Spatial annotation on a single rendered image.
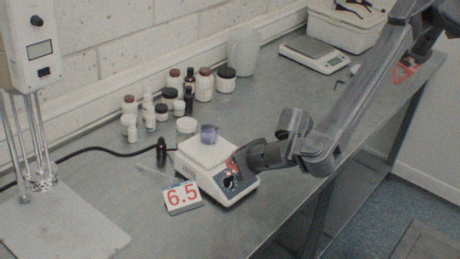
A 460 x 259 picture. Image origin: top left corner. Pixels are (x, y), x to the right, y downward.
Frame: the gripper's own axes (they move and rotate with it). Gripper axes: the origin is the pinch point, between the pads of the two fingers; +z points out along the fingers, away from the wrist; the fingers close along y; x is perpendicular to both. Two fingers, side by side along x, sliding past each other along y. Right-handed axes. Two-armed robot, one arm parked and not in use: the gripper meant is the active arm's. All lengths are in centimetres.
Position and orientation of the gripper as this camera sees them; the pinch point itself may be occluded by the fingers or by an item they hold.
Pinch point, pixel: (228, 163)
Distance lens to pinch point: 101.7
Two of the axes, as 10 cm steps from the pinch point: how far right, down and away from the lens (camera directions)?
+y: -6.8, 3.6, -6.4
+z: -6.3, 1.6, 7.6
